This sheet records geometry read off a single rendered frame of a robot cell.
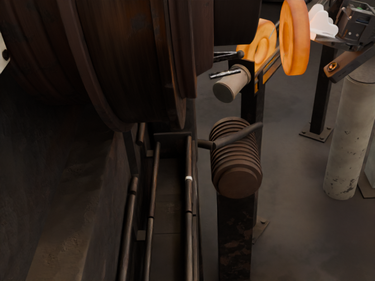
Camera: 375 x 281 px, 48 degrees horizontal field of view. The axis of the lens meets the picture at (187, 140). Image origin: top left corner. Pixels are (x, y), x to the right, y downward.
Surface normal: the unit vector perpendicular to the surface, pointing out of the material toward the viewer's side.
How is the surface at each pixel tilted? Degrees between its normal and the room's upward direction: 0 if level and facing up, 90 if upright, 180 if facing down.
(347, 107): 90
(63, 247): 0
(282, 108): 1
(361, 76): 0
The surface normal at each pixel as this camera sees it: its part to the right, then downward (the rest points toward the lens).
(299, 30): -0.05, 0.07
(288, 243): -0.06, -0.78
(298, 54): 0.00, 0.61
